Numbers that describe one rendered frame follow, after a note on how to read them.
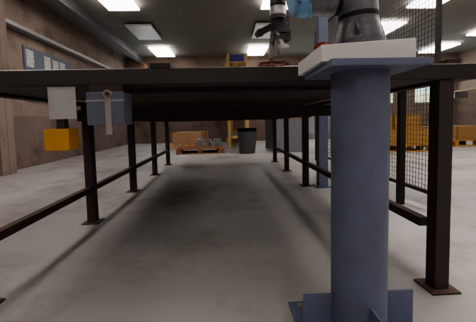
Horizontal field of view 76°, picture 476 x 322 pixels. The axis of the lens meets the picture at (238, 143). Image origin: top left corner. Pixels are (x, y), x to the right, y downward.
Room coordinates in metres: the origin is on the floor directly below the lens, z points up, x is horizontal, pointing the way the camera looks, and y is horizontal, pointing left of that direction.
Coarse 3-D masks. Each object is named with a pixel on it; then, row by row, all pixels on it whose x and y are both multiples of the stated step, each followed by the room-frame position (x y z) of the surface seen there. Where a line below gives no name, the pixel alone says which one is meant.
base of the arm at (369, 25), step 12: (348, 12) 0.90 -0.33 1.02; (360, 12) 0.88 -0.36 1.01; (372, 12) 0.88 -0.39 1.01; (348, 24) 0.90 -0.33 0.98; (360, 24) 0.88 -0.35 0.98; (372, 24) 0.88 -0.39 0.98; (336, 36) 0.94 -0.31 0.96; (348, 36) 0.89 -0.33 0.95; (360, 36) 0.87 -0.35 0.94; (372, 36) 0.86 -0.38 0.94; (384, 36) 0.88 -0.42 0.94
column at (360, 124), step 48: (336, 96) 0.91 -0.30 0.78; (384, 96) 0.87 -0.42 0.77; (336, 144) 0.91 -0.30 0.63; (384, 144) 0.87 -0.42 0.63; (336, 192) 0.91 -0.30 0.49; (384, 192) 0.87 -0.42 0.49; (336, 240) 0.91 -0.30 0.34; (384, 240) 0.87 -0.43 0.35; (336, 288) 0.91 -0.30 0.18; (384, 288) 0.87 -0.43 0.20
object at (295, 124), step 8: (272, 120) 8.10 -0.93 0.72; (280, 120) 6.72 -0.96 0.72; (296, 120) 6.74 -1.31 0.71; (272, 128) 8.10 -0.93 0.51; (280, 128) 6.72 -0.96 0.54; (296, 128) 6.74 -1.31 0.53; (272, 136) 8.10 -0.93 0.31; (280, 136) 6.72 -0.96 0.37; (296, 136) 6.74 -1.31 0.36; (272, 144) 8.10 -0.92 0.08; (280, 144) 6.72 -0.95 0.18; (296, 144) 6.73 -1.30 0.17; (280, 152) 6.72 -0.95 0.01
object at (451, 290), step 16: (448, 80) 1.19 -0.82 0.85; (432, 96) 1.23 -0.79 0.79; (448, 96) 1.19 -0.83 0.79; (432, 112) 1.23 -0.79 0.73; (448, 112) 1.19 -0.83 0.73; (432, 128) 1.22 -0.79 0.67; (448, 128) 1.19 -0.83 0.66; (432, 144) 1.22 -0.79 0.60; (448, 144) 1.19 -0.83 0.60; (432, 160) 1.22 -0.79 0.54; (448, 160) 1.19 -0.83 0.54; (432, 176) 1.22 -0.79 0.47; (448, 176) 1.19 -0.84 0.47; (432, 192) 1.21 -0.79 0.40; (448, 192) 1.19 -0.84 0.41; (432, 208) 1.21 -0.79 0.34; (448, 208) 1.19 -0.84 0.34; (432, 224) 1.21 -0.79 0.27; (448, 224) 1.19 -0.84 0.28; (432, 240) 1.21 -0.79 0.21; (448, 240) 1.19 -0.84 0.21; (432, 256) 1.21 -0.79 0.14; (448, 256) 1.19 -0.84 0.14; (432, 272) 1.20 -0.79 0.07; (448, 272) 1.19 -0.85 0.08; (432, 288) 1.20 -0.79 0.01; (448, 288) 1.19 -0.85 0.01
